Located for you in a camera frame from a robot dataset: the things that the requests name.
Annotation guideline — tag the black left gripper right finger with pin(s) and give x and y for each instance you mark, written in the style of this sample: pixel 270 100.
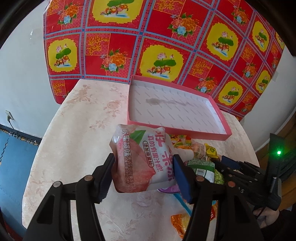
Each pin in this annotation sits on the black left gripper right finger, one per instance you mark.
pixel 235 220

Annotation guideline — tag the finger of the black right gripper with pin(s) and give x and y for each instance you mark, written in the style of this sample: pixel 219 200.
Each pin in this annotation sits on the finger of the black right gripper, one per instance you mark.
pixel 226 166

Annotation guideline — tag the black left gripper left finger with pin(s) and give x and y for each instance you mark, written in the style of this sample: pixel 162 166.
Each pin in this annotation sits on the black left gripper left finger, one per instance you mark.
pixel 52 220

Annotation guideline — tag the green pea snack bag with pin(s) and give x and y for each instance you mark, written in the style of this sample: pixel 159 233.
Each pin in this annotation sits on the green pea snack bag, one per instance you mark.
pixel 207 170

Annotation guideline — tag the pink peach jelly pouch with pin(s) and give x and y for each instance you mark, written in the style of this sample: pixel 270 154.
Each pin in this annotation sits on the pink peach jelly pouch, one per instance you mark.
pixel 144 158

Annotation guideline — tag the right hand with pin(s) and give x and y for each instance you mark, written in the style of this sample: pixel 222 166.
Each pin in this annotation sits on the right hand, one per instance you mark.
pixel 266 216

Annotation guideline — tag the yellow candy packet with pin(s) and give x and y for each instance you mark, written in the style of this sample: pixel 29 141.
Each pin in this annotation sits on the yellow candy packet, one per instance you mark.
pixel 211 152

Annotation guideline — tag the orange snack packet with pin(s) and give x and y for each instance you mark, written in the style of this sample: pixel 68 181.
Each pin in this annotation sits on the orange snack packet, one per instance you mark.
pixel 180 221

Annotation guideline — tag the purple jelly cup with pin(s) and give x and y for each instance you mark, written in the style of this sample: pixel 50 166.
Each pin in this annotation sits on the purple jelly cup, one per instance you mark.
pixel 170 190

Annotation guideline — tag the colorful gummy candy packet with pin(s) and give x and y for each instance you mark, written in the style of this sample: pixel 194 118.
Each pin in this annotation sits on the colorful gummy candy packet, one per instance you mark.
pixel 185 142

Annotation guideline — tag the pink shallow cardboard box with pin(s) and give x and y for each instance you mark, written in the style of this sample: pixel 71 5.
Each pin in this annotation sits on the pink shallow cardboard box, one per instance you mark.
pixel 179 109

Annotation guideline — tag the blue panel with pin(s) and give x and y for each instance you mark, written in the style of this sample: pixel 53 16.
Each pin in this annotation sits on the blue panel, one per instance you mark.
pixel 17 155

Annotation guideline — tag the red floral patterned cloth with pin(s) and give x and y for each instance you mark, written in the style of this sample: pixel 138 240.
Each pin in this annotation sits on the red floral patterned cloth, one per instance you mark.
pixel 222 48

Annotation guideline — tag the white wall socket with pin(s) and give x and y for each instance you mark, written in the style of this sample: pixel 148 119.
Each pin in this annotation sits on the white wall socket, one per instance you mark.
pixel 9 115

